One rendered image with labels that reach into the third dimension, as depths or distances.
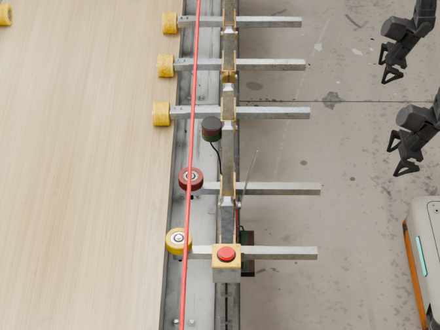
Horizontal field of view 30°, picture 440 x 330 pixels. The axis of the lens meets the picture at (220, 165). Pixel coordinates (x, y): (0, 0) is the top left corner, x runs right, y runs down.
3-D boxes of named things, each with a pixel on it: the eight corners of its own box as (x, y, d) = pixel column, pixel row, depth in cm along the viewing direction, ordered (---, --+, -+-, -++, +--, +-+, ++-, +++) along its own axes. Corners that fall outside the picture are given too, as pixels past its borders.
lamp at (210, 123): (222, 167, 255) (222, 116, 240) (222, 180, 252) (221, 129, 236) (203, 167, 256) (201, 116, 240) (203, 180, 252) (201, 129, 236)
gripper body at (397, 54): (387, 65, 271) (399, 49, 266) (384, 44, 278) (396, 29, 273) (404, 71, 273) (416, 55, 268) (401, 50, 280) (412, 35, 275)
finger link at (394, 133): (382, 161, 249) (401, 143, 243) (378, 143, 254) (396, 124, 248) (400, 166, 252) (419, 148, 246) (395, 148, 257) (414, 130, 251)
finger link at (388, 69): (374, 85, 276) (389, 65, 269) (372, 71, 281) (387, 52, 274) (391, 91, 278) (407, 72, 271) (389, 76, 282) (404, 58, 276)
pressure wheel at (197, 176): (204, 189, 271) (203, 165, 263) (203, 207, 265) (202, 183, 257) (180, 188, 271) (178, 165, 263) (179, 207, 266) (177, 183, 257)
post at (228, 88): (233, 182, 296) (234, 81, 261) (233, 189, 294) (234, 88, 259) (223, 182, 296) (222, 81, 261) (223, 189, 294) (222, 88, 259)
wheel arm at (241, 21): (300, 22, 311) (301, 14, 308) (301, 28, 308) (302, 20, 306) (169, 22, 311) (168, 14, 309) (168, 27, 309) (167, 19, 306)
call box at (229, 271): (240, 262, 207) (240, 243, 202) (240, 285, 203) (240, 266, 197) (212, 262, 208) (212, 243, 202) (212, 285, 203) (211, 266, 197)
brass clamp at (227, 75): (237, 61, 297) (237, 50, 293) (237, 86, 287) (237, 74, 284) (220, 61, 297) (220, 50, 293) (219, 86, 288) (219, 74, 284)
